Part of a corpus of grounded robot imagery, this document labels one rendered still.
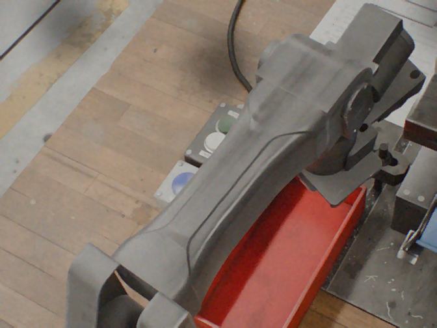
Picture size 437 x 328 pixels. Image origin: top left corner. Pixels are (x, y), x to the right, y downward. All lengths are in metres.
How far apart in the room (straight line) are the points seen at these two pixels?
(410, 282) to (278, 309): 0.17
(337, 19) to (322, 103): 0.71
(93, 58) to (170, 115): 1.33
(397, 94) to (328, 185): 0.11
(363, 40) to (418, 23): 0.62
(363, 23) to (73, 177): 0.59
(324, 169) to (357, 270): 0.32
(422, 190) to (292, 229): 0.18
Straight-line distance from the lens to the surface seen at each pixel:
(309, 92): 0.61
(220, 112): 1.17
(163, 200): 1.10
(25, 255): 1.14
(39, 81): 2.52
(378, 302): 1.05
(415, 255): 0.99
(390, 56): 0.72
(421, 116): 0.90
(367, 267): 1.07
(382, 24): 0.71
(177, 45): 1.30
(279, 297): 1.05
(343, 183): 0.79
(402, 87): 0.77
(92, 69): 2.51
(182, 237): 0.56
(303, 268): 1.06
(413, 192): 1.03
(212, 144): 1.13
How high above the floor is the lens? 1.86
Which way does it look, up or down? 56 degrees down
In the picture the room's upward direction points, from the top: 9 degrees counter-clockwise
